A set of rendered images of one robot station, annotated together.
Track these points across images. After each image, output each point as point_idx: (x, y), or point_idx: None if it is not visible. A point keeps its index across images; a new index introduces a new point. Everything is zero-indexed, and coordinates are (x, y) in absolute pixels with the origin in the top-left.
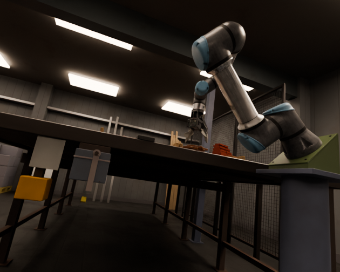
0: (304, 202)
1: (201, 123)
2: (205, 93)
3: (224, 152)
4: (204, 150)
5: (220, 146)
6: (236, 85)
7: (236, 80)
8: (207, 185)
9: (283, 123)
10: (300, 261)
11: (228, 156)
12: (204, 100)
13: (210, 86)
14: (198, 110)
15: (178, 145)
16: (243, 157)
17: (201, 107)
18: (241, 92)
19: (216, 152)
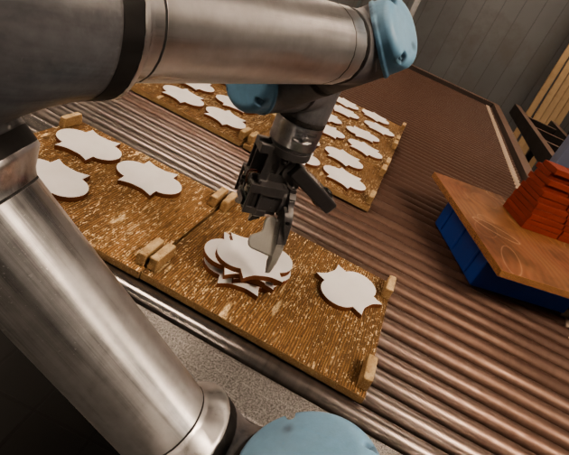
0: None
1: (278, 198)
2: (264, 114)
3: (561, 204)
4: (262, 285)
5: (551, 181)
6: (7, 334)
7: None
8: None
9: None
10: None
11: (491, 261)
12: (317, 112)
13: (287, 86)
14: (275, 150)
15: (142, 261)
16: (361, 382)
17: (289, 141)
18: (41, 366)
19: (527, 191)
